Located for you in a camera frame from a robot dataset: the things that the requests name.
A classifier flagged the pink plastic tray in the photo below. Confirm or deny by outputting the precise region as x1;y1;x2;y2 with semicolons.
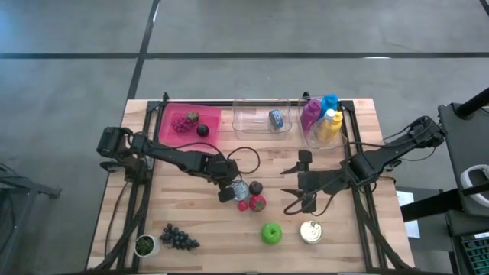
157;102;223;150

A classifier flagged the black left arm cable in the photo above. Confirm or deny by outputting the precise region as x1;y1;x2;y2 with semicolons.
227;146;262;176

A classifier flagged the small potted plant white pot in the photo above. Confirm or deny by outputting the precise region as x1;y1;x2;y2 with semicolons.
133;234;162;259

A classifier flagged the purple plastic water bottle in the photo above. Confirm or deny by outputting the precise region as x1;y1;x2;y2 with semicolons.
300;98;323;134

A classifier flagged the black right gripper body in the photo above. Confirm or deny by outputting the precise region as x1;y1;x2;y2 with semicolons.
298;167;351;196

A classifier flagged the blue-label tin can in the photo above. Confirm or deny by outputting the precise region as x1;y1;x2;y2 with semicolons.
268;109;285;131

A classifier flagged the white headset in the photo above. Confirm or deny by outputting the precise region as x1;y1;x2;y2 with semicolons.
459;164;489;199

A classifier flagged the yellow plastic water bottle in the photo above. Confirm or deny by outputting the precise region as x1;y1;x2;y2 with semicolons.
318;110;345;144

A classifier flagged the black metal table frame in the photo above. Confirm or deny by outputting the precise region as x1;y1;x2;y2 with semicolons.
89;91;417;275

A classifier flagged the black metal stand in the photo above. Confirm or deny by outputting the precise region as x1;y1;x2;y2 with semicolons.
0;162;63;275

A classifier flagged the white paper sheet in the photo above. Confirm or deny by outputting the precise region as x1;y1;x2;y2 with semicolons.
396;189;422;240

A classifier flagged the red toy grape bunch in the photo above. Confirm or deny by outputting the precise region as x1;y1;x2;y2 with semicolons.
170;111;201;134

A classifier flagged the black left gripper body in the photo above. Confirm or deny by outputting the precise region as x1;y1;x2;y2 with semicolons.
202;155;240;189

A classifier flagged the yellowfin tuna can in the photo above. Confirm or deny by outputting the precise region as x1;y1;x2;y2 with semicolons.
231;180;251;202

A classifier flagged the dark grey equipment cart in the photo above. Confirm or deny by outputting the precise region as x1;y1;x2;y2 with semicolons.
400;102;489;275

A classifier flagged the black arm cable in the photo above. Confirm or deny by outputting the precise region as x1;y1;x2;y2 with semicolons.
227;146;262;176
283;190;335;218

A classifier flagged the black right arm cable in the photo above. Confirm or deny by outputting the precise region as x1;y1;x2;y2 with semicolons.
283;190;335;218

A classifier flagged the blue plastic water bottle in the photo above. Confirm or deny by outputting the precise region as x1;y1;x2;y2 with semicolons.
319;92;340;115

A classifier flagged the silver tin can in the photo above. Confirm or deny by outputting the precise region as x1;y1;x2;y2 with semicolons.
299;219;324;245

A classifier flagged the green toy apple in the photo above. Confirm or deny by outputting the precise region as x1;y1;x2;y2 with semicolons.
260;222;283;246

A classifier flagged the large red toy strawberry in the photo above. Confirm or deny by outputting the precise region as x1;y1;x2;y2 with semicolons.
248;195;267;213

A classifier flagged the backlit keyboard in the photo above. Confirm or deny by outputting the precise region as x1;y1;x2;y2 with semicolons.
460;231;489;275

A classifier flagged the black toy grape bunch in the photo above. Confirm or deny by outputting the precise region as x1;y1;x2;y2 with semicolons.
159;223;201;252

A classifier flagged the clear plastic water bottle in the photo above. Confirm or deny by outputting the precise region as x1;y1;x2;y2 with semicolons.
311;108;337;148

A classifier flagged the black pole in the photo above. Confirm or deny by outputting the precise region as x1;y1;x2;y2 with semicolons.
455;86;489;120

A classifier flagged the clear plastic bin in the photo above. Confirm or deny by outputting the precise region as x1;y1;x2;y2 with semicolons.
232;98;294;141
297;92;348;150

